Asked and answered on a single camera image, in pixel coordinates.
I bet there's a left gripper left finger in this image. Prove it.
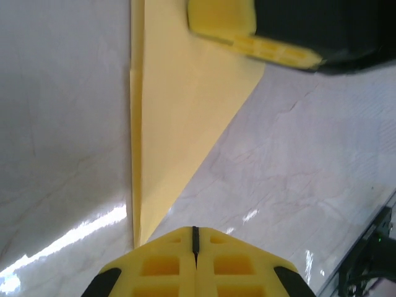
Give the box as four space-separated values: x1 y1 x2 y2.
80 226 197 297

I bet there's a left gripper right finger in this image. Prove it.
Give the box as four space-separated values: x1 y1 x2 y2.
193 226 316 297

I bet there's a yellow cloth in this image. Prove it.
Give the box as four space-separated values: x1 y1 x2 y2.
128 0 265 248

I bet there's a long aluminium base rail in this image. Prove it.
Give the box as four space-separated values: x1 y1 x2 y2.
314 188 396 297

